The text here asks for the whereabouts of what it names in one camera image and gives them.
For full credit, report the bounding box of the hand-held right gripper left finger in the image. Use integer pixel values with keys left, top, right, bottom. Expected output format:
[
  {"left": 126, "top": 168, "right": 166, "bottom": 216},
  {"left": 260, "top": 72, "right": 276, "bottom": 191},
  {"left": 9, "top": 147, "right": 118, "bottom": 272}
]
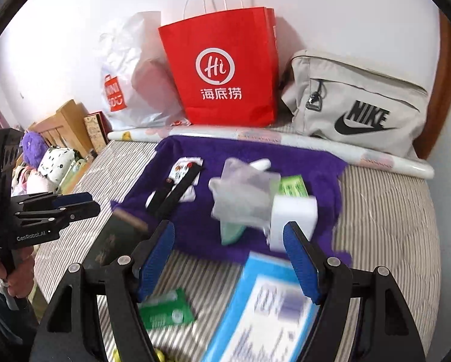
[{"left": 29, "top": 219, "right": 177, "bottom": 362}]

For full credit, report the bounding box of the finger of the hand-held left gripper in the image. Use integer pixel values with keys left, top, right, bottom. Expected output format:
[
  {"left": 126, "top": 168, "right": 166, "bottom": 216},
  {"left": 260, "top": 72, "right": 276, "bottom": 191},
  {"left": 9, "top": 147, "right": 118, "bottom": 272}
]
[
  {"left": 14, "top": 201, "right": 101, "bottom": 230},
  {"left": 12, "top": 192, "right": 94, "bottom": 212}
]

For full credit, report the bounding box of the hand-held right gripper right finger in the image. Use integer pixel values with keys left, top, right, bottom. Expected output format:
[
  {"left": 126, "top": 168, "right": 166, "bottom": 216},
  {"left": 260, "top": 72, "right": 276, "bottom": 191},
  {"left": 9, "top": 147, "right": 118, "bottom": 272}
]
[{"left": 283, "top": 222, "right": 426, "bottom": 362}]

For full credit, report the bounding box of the white sponge block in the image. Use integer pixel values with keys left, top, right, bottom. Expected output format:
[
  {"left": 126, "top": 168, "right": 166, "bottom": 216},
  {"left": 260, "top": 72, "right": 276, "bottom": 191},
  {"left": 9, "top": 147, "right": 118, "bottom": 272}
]
[{"left": 268, "top": 195, "right": 319, "bottom": 252}]

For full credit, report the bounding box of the blue tissue pack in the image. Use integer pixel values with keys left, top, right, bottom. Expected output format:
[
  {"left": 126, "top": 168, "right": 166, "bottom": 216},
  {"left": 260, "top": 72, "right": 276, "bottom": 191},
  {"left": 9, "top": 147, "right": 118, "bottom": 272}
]
[{"left": 202, "top": 251, "right": 320, "bottom": 362}]

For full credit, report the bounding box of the green cloth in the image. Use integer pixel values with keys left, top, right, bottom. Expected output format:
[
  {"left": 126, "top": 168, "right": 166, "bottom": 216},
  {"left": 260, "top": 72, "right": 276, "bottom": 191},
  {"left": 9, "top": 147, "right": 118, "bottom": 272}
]
[{"left": 220, "top": 223, "right": 249, "bottom": 246}]

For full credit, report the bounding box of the black strap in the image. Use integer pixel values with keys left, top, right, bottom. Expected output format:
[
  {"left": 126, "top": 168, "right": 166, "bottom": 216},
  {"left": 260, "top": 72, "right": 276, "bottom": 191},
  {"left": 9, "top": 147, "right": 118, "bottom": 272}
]
[{"left": 145, "top": 160, "right": 204, "bottom": 215}]

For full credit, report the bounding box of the white cloth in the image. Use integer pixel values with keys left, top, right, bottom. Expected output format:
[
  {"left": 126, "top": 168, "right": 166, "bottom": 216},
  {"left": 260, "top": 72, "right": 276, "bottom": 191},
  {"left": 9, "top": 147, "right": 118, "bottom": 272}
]
[{"left": 209, "top": 157, "right": 282, "bottom": 234}]

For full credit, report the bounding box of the person's left forearm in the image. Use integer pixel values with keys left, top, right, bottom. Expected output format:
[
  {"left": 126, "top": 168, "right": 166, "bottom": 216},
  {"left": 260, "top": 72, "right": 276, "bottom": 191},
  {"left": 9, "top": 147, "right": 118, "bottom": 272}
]
[{"left": 0, "top": 277, "right": 41, "bottom": 362}]

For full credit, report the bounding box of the person's left hand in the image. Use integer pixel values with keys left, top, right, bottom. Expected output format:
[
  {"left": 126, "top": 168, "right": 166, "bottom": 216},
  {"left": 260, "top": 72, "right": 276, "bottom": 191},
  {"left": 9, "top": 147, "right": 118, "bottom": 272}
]
[{"left": 0, "top": 247, "right": 35, "bottom": 298}]

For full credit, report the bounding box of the white spotted pillow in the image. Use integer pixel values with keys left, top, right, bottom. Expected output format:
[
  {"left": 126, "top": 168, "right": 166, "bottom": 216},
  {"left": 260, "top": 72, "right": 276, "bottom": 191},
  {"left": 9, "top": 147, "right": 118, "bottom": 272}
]
[{"left": 37, "top": 146, "right": 79, "bottom": 183}]

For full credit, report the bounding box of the pink cloth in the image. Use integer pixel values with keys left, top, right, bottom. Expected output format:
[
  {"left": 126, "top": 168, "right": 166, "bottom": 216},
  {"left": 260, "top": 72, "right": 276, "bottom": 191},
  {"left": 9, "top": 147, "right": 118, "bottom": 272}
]
[{"left": 10, "top": 166, "right": 56, "bottom": 197}]

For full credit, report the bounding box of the green tissue packet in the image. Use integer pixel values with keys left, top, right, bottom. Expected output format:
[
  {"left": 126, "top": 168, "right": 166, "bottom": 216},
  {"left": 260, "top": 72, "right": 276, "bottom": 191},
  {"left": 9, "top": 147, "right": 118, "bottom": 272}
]
[
  {"left": 138, "top": 287, "right": 196, "bottom": 330},
  {"left": 278, "top": 174, "right": 310, "bottom": 198}
]

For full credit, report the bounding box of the dark box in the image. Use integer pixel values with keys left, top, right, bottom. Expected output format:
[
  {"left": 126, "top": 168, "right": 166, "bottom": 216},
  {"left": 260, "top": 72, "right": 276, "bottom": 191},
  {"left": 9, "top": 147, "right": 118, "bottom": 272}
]
[{"left": 91, "top": 210, "right": 151, "bottom": 270}]

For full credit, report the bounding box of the purple plush toy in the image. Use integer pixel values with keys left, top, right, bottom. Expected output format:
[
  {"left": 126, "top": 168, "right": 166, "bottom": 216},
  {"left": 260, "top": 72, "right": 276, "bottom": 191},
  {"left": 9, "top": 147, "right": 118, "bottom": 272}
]
[{"left": 20, "top": 131, "right": 49, "bottom": 168}]

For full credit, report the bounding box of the patterned box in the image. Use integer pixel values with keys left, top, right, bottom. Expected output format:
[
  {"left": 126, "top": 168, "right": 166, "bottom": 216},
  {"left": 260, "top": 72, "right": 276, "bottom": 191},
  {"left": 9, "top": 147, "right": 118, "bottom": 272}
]
[{"left": 83, "top": 111, "right": 109, "bottom": 155}]

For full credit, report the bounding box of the wooden headboard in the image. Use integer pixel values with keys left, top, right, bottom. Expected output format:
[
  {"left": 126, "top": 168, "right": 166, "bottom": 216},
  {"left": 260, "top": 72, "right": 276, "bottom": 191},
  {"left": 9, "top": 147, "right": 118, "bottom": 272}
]
[{"left": 27, "top": 99, "right": 94, "bottom": 159}]

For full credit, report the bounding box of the yellow and black sock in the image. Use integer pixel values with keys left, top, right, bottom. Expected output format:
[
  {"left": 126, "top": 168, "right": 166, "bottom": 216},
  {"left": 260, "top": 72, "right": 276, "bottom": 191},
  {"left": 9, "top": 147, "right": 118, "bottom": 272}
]
[{"left": 112, "top": 347, "right": 169, "bottom": 362}]

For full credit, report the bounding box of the striped bed sheet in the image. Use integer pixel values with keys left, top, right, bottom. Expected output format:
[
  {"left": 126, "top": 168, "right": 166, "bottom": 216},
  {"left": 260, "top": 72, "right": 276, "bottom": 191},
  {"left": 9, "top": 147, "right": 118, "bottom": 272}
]
[{"left": 33, "top": 124, "right": 443, "bottom": 362}]

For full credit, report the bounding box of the purple towel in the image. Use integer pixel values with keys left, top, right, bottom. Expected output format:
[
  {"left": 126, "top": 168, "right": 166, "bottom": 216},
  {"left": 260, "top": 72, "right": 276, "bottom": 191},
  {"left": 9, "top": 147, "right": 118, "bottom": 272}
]
[{"left": 110, "top": 135, "right": 352, "bottom": 268}]

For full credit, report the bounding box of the white rolled mat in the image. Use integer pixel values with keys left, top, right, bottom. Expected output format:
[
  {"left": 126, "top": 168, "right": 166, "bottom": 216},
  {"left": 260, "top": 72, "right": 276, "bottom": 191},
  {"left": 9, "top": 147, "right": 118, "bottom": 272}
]
[{"left": 108, "top": 122, "right": 435, "bottom": 179}]

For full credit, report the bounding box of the white plastic shopping bag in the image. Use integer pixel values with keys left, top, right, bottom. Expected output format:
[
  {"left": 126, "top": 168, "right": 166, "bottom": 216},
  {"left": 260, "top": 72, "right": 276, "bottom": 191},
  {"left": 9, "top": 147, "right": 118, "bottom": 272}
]
[{"left": 97, "top": 11, "right": 190, "bottom": 131}]

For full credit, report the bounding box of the beige fabric bag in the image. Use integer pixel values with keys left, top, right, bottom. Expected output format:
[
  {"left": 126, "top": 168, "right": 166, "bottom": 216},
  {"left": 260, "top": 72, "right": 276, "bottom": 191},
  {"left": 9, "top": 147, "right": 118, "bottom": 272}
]
[{"left": 281, "top": 50, "right": 430, "bottom": 159}]

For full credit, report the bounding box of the red paper bag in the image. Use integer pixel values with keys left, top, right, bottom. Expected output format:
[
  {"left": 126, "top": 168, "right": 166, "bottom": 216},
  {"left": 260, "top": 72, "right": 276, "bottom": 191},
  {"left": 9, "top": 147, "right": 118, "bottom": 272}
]
[{"left": 158, "top": 0, "right": 279, "bottom": 128}]

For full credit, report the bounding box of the brown wooden bed frame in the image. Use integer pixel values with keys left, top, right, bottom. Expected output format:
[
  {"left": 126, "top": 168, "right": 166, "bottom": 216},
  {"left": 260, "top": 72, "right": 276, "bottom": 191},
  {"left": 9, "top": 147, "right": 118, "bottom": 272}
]
[{"left": 414, "top": 8, "right": 451, "bottom": 161}]

